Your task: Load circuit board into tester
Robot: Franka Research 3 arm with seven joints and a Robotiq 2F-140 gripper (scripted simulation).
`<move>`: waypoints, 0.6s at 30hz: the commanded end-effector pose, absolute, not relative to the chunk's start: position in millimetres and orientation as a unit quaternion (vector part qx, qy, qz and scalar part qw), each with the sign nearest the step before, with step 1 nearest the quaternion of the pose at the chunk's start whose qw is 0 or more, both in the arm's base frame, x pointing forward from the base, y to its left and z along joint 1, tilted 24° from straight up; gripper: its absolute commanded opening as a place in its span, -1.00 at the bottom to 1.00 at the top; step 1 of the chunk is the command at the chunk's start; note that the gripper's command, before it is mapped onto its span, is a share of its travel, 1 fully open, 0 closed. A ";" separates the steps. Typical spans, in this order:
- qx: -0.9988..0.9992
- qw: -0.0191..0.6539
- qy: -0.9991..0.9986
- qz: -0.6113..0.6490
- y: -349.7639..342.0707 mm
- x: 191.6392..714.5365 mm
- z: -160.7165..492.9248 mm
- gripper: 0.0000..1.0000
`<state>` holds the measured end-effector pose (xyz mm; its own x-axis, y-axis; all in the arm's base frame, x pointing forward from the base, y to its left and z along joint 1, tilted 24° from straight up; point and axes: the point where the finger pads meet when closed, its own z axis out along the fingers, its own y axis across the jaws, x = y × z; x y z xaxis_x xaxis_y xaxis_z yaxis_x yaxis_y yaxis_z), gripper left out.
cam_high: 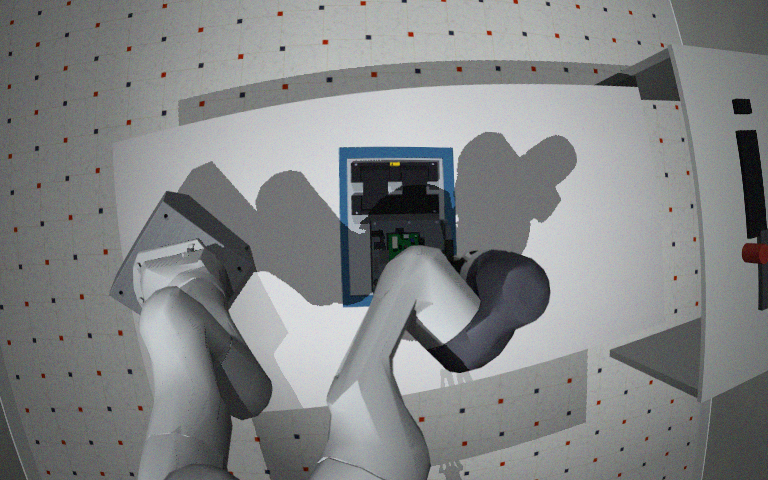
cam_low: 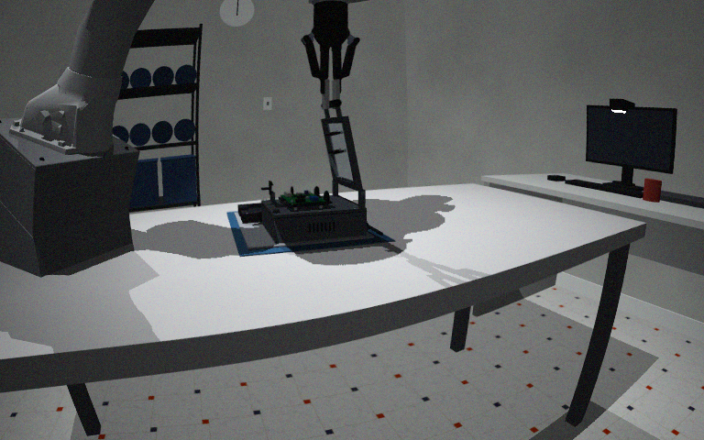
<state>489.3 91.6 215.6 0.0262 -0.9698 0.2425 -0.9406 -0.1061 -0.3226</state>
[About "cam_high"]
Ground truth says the green circuit board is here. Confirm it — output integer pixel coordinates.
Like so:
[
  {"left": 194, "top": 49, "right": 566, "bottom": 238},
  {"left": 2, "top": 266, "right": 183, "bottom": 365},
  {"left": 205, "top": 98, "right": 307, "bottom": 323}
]
[{"left": 388, "top": 234, "right": 419, "bottom": 262}]

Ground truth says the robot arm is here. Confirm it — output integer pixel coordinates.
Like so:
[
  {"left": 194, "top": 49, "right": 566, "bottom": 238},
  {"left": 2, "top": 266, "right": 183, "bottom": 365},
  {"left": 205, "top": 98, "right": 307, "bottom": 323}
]
[{"left": 133, "top": 239, "right": 550, "bottom": 480}]

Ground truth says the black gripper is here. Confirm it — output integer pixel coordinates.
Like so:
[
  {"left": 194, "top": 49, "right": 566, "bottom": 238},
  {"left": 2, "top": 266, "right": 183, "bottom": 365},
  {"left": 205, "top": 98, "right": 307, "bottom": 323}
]
[{"left": 445, "top": 250, "right": 478, "bottom": 275}]

